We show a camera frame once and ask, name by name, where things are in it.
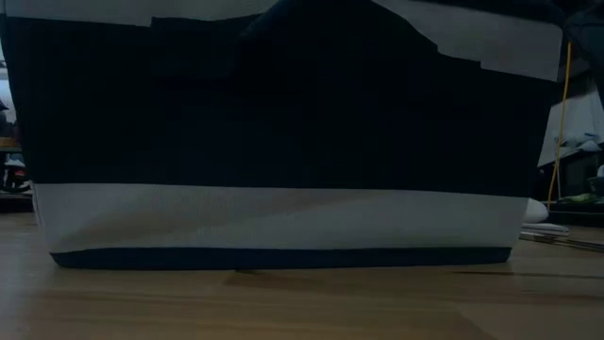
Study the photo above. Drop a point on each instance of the navy white striped fabric bin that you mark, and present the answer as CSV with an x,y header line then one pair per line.
x,y
283,118

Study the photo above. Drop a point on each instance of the white terry towel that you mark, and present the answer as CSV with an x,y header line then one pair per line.
x,y
535,211

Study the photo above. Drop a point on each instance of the orange wooden stick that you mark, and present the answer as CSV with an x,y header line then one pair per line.
x,y
566,242

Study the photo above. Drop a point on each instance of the green item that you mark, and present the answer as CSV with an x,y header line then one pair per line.
x,y
578,199

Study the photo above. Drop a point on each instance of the white plastic bag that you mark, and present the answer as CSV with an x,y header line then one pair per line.
x,y
582,141

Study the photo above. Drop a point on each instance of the wooden-top metal cart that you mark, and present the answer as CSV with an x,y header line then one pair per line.
x,y
9,143

